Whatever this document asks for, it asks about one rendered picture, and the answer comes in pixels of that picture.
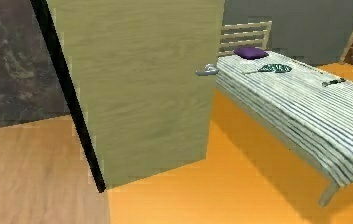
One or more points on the pale green wooden room door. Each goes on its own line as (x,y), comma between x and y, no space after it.
(140,90)

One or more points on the purple pillow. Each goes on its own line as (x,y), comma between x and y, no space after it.
(250,52)

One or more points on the bed with striped cover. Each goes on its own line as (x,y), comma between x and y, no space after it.
(304,110)

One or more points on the small dark green object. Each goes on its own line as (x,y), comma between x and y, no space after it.
(332,82)

